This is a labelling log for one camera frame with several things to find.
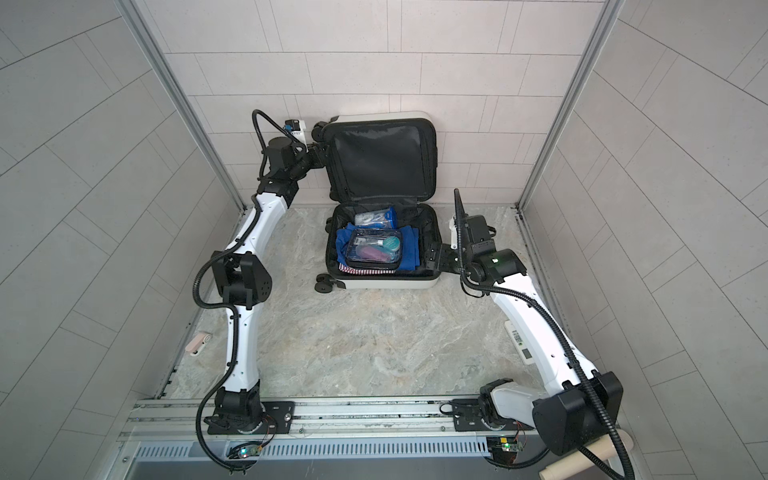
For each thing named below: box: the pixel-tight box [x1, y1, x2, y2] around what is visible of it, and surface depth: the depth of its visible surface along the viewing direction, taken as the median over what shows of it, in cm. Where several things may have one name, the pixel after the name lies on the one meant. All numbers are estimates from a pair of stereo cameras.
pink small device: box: [185, 333, 212, 356], surface depth 82 cm
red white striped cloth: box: [338, 263, 396, 275], surface depth 96 cm
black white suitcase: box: [312, 111, 442, 292], surface depth 98 cm
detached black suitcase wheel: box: [314, 273, 346, 293], surface depth 93 cm
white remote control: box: [504, 320, 536, 365], surface depth 83 cm
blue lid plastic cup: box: [354, 206, 397, 230], surface depth 104 cm
